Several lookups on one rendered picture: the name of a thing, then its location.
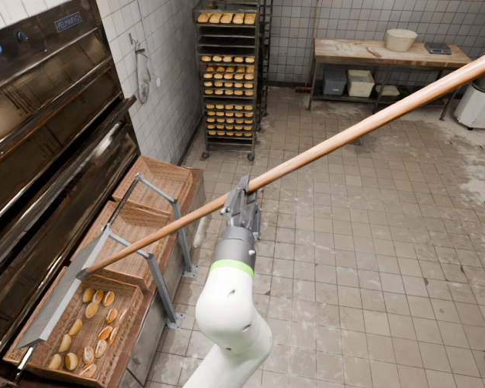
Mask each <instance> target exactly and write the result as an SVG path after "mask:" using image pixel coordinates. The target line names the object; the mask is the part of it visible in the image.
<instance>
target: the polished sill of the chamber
mask: <svg viewBox="0 0 485 388"><path fill-rule="evenodd" d="M128 127H129V126H128V123H127V122H120V123H119V124H118V126H117V127H116V128H115V129H114V131H113V132H112V133H111V134H110V135H109V137H108V138H107V139H106V140H105V141H104V142H103V143H102V144H101V145H100V147H99V148H98V149H97V150H96V151H95V153H94V154H93V155H92V156H91V158H90V159H89V160H88V161H87V162H86V164H85V165H84V166H83V167H82V168H81V169H80V170H79V171H78V172H77V174H76V175H75V176H74V177H73V179H72V180H71V181H70V182H69V184H68V185H67V186H66V187H65V188H64V189H63V190H62V191H61V192H60V193H59V195H58V196H57V197H56V198H55V200H54V201H53V202H52V203H51V204H50V206H49V207H48V208H47V209H46V210H45V211H44V212H43V214H41V216H40V217H39V218H38V219H37V220H36V222H35V223H34V224H33V225H32V227H31V228H30V229H29V230H28V232H27V233H26V234H25V235H24V236H23V237H22V238H21V239H20V240H19V241H18V243H17V244H16V245H15V246H14V248H13V249H12V250H11V251H10V252H9V254H8V255H7V256H6V257H5V258H4V259H3V260H2V261H1V262H0V286H1V284H3V282H4V281H5V280H6V279H7V277H8V276H9V275H10V273H11V272H12V271H13V269H14V268H15V267H16V266H17V265H18V264H19V262H20V261H21V260H22V258H23V257H24V256H25V255H26V253H27V252H28V251H29V250H30V249H31V248H32V246H33V245H34V244H35V242H36V241H37V240H38V238H39V237H40V236H41V235H42V234H43V232H44V231H45V230H46V229H47V228H48V226H49V225H50V224H51V222H52V221H53V220H54V218H55V217H56V216H57V215H58V214H59V213H60V211H61V210H62V209H63V207H64V206H65V205H66V204H67V202H68V201H69V200H70V199H71V198H72V197H73V195H74V194H75V193H76V191H77V190H78V189H79V187H80V186H81V185H82V184H83V182H84V181H85V180H86V179H87V178H88V177H89V175H90V174H91V173H92V171H93V170H94V169H95V167H96V166H97V165H98V164H99V163H100V162H101V160H102V159H103V158H104V157H105V155H106V154H107V153H108V151H109V150H110V149H111V148H112V147H113V146H114V144H115V143H116V142H117V140H118V139H119V138H120V136H121V135H122V134H123V132H124V131H125V130H126V129H127V128H128Z"/></svg>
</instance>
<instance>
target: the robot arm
mask: <svg viewBox="0 0 485 388"><path fill-rule="evenodd" d="M249 179H250V174H248V175H246V176H243V177H242V178H241V179H240V183H239V184H238V186H237V187H235V188H233V189H231V190H230V191H229V194H228V196H227V199H226V202H225V205H224V206H223V209H221V210H220V211H219V214H220V215H221V216H222V215H224V216H225V217H226V219H227V220H226V230H225V232H224V233H223V235H222V242H219V243H218V244H217V246H216V250H215V253H214V257H213V260H212V265H211V269H210V272H209V277H208V279H207V282H206V285H205V287H204V290H203V291H202V294H201V295H200V297H199V299H198V301H197V304H196V322H197V325H198V327H199V329H200V331H201V332H202V334H203V335H204V336H205V337H206V338H208V339H209V340H211V341H213V342H214V343H215V344H214V346H213V347H212V349H211V350H210V351H209V353H208V354H207V356H206V358H205V359H204V360H203V361H202V362H201V364H200V365H199V367H198V368H197V370H196V371H195V372H194V374H193V375H192V376H191V377H190V378H189V380H188V381H187V383H186V384H185V385H184V387H183V388H242V387H243V385H244V384H245V383H246V381H247V380H248V379H249V378H250V377H251V376H252V375H253V374H254V373H255V372H256V370H257V369H258V368H259V367H260V366H261V365H262V364H263V362H264V361H265V360H266V359H267V357H268V356H269V354H270V352H271V349H272V346H273V335H272V332H271V329H270V328H269V325H268V324H267V322H266V321H265V320H264V319H263V318H262V317H261V316H260V315H259V314H258V312H257V311H256V308H255V306H254V305H253V277H254V271H255V264H256V250H255V249H254V243H255V242H258V241H260V240H261V239H262V237H261V232H260V229H261V214H262V210H261V209H260V208H258V204H257V198H258V196H257V192H258V190H256V191H255V192H252V193H250V194H249V195H247V199H246V205H248V206H247V207H246V208H247V210H246V214H245V212H244V211H243V207H244V194H245V193H247V191H248V187H249ZM232 209H233V213H232ZM231 213H232V215H231ZM256 214H257V215H256Z"/></svg>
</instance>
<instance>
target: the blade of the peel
mask: <svg viewBox="0 0 485 388"><path fill-rule="evenodd" d="M110 232H111V231H109V230H108V229H106V230H104V231H103V232H102V233H101V234H99V235H98V236H97V237H95V238H94V239H93V240H92V241H91V242H90V243H89V244H88V245H86V246H85V247H84V248H83V249H81V250H79V252H78V253H77V255H76V256H75V258H74V259H73V260H72V262H71V264H70V266H69V267H68V269H67V270H66V271H65V273H64V275H63V276H62V278H61V279H60V280H59V282H58V284H57V285H56V287H55V288H54V290H53V291H52V293H51V295H50V296H49V298H48V299H47V300H46V302H45V304H44V305H43V307H42V308H41V310H40V311H39V313H38V315H37V316H36V317H35V319H34V320H33V322H32V324H31V325H30V327H29V328H28V329H27V331H26V333H25V335H24V336H23V337H22V339H21V340H20V342H19V343H18V345H17V346H16V348H15V349H14V350H19V349H21V348H24V347H27V346H31V345H34V344H36V343H41V342H44V341H46V340H47V339H48V337H49V335H50V333H51V331H52V330H53V328H54V327H55V324H56V323H57V322H58V320H59V318H60V316H61V315H62V313H63V312H64V310H65V308H66V307H67V305H68V304H69V301H70V299H71V298H72V296H73V295H74V293H75V291H76V290H77V288H78V287H79V284H80V283H81V281H80V280H78V279H76V278H75V277H76V275H77V273H78V272H79V271H81V270H82V269H84V268H86V267H90V266H91V265H92V263H93V261H94V259H95V258H96V256H97V255H98V253H99V251H100V249H101V248H102V246H103V244H104V243H105V241H106V240H107V238H108V236H109V234H110Z"/></svg>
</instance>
